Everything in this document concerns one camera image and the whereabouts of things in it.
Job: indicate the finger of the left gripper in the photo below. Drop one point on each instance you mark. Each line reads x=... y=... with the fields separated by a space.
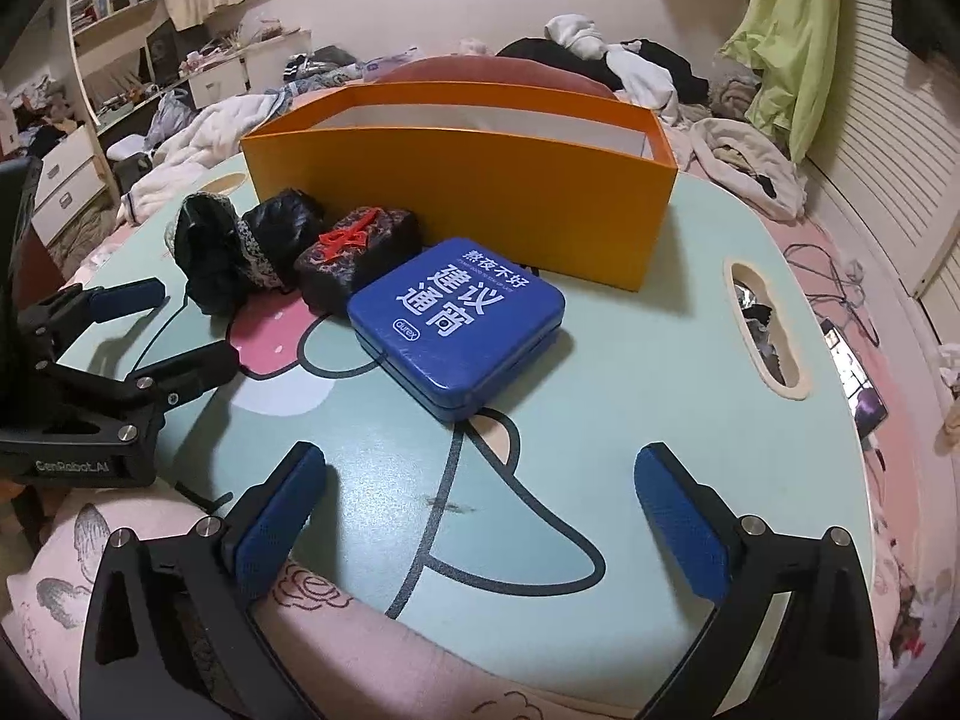
x=167 y=384
x=52 y=325

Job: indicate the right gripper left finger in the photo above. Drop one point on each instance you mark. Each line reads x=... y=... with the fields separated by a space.
x=170 y=630

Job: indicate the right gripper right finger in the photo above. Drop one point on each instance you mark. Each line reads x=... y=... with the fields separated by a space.
x=823 y=662

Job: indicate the dark red patterned block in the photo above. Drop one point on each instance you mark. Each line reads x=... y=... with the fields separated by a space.
x=364 y=246

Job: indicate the white drawer cabinet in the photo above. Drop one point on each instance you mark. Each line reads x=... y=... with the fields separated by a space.
x=75 y=173

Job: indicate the black lace fabric bundle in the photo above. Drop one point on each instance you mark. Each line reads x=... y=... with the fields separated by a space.
x=227 y=257

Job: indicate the glowing phone screen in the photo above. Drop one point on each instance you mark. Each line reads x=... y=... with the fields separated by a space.
x=866 y=404

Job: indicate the white crumpled blanket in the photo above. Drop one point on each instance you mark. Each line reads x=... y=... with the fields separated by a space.
x=212 y=137

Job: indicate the blue tin box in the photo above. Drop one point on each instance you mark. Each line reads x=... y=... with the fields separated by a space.
x=456 y=324

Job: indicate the dark red pillow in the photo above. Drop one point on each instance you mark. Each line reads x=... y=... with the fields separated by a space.
x=489 y=69

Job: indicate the orange cardboard box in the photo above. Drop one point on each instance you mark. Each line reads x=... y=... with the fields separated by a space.
x=563 y=181

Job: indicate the white louvered closet door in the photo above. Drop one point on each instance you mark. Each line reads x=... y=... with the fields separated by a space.
x=889 y=143

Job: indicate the black and white clothes pile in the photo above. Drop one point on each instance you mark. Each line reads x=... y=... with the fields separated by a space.
x=649 y=74

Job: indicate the green hanging cloth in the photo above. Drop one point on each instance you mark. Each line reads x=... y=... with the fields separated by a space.
x=791 y=46

